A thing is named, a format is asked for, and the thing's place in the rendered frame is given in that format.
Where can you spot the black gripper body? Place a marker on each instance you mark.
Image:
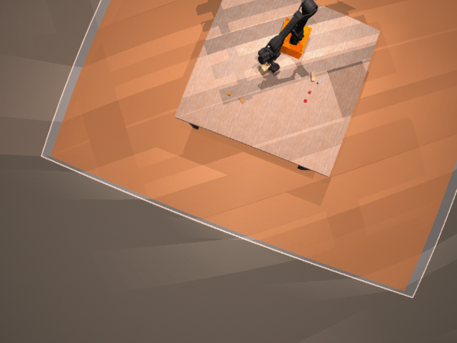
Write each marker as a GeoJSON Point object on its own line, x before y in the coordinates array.
{"type": "Point", "coordinates": [274, 66]}

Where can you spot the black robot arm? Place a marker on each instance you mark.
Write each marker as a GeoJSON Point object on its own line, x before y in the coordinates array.
{"type": "Point", "coordinates": [295, 27]}

